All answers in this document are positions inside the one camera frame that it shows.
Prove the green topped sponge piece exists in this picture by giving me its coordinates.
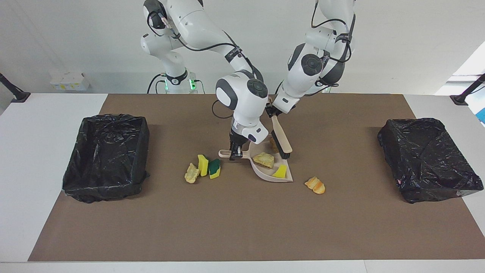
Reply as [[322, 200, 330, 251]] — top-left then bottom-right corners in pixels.
[[208, 159, 222, 180]]

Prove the beige hand brush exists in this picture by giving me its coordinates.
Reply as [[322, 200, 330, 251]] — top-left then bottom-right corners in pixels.
[[270, 115, 293, 159]]

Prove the large pale bread chunk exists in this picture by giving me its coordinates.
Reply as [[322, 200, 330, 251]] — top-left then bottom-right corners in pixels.
[[253, 152, 275, 169]]

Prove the beige plastic dustpan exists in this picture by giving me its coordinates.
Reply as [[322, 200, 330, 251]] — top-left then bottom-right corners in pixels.
[[219, 140, 294, 184]]

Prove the yellow sponge green edge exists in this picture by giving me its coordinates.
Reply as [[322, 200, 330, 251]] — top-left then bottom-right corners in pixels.
[[197, 154, 209, 177]]

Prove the small pale bread chunk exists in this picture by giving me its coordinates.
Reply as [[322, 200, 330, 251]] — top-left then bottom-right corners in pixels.
[[185, 163, 200, 184]]

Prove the striped orange bread piece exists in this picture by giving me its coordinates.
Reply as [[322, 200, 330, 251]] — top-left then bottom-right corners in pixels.
[[304, 176, 326, 195]]

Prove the black bag lined bin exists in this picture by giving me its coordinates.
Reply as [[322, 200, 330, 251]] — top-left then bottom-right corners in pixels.
[[62, 114, 150, 204], [377, 118, 484, 204]]

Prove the brown table mat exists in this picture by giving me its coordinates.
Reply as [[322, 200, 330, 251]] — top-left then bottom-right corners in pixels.
[[28, 94, 485, 262]]

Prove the black clamp stand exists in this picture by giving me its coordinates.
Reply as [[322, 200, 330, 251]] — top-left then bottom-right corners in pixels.
[[450, 74, 485, 106], [0, 73, 31, 103]]

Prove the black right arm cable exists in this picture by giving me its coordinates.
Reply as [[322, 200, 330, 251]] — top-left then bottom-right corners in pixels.
[[147, 9, 262, 120]]

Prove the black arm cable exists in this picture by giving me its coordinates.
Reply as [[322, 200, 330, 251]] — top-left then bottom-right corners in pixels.
[[311, 0, 355, 97], [147, 9, 262, 120]]

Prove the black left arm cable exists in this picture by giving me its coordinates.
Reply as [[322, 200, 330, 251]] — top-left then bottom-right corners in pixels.
[[311, 0, 355, 97]]

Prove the black right base cable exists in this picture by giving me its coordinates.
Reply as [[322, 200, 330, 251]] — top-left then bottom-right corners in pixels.
[[147, 73, 164, 94]]

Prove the white wall outlet box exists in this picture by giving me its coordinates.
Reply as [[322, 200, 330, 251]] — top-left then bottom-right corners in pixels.
[[49, 72, 91, 91]]

